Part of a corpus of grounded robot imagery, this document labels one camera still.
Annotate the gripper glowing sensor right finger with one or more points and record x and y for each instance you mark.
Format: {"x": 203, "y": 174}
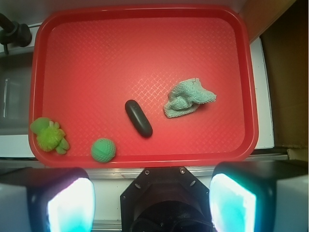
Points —
{"x": 260, "y": 196}

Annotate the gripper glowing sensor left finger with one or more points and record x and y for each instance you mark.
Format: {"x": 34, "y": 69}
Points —
{"x": 46, "y": 200}

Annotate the dark green plastic pickle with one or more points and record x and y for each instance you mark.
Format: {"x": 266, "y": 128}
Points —
{"x": 138, "y": 118}

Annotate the lime green plush toy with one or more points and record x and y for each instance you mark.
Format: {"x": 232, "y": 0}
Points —
{"x": 49, "y": 135}

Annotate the green textured ball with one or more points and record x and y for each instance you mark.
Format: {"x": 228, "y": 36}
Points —
{"x": 103, "y": 150}

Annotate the light green knitted cloth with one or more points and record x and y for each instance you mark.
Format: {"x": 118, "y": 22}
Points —
{"x": 186, "y": 97}

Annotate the grey toy sink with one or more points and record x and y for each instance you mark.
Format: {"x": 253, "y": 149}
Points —
{"x": 15, "y": 78}

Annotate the red plastic tray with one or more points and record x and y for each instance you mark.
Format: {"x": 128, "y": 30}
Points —
{"x": 89, "y": 62}

